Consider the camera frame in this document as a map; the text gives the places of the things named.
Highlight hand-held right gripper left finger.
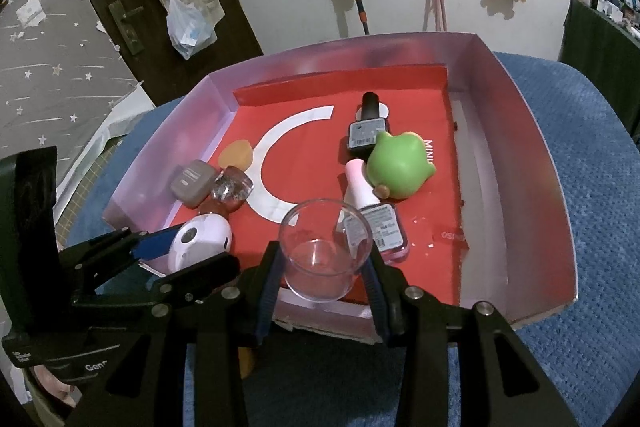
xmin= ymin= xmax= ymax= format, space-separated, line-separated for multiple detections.
xmin=65 ymin=241 xmax=283 ymax=427

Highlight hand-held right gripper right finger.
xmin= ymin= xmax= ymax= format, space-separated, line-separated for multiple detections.
xmin=362 ymin=249 xmax=566 ymax=427

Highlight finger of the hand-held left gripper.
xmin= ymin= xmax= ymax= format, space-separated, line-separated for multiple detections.
xmin=57 ymin=227 xmax=186 ymax=294
xmin=95 ymin=252 xmax=242 ymax=309

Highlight white round device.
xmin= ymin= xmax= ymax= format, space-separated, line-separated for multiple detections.
xmin=167 ymin=213 xmax=233 ymax=273

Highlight clear plastic cup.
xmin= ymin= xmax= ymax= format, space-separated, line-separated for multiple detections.
xmin=278 ymin=198 xmax=375 ymax=303

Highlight amber glass bottle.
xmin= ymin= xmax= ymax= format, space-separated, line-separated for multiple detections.
xmin=197 ymin=164 xmax=256 ymax=218

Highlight pink nail polish bottle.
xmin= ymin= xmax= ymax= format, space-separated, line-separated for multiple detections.
xmin=336 ymin=158 xmax=412 ymax=264

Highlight grey square block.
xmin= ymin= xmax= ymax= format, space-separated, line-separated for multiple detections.
xmin=170 ymin=159 xmax=217 ymax=208

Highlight green-capped toy figure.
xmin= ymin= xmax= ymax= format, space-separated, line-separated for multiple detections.
xmin=366 ymin=130 xmax=437 ymax=200

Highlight pink cardboard box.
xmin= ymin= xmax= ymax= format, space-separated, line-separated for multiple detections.
xmin=102 ymin=32 xmax=576 ymax=345

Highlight person's left hand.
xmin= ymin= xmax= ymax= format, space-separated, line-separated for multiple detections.
xmin=27 ymin=368 xmax=80 ymax=407

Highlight orange rounded object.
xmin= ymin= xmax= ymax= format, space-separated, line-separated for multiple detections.
xmin=239 ymin=346 xmax=257 ymax=380

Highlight green cutting mat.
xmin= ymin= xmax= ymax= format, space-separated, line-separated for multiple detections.
xmin=55 ymin=134 xmax=128 ymax=253

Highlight orange oval piece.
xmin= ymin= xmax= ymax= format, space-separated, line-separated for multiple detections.
xmin=220 ymin=139 xmax=254 ymax=168

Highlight red printed paper liner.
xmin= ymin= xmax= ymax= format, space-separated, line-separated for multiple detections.
xmin=165 ymin=63 xmax=471 ymax=308

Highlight grey star-print cloth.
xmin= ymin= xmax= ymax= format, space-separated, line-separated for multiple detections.
xmin=0 ymin=0 xmax=156 ymax=208

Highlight black nail polish bottle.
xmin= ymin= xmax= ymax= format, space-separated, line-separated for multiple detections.
xmin=346 ymin=92 xmax=390 ymax=158

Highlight clear plastic bag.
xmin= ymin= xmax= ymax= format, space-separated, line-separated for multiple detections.
xmin=166 ymin=0 xmax=218 ymax=60

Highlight white paper tag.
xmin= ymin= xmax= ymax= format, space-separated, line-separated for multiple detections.
xmin=16 ymin=0 xmax=47 ymax=26

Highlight pink sticks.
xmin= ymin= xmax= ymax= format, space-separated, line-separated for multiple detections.
xmin=424 ymin=0 xmax=448 ymax=32

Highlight metal door handle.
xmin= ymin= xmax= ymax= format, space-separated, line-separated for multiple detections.
xmin=109 ymin=0 xmax=146 ymax=55

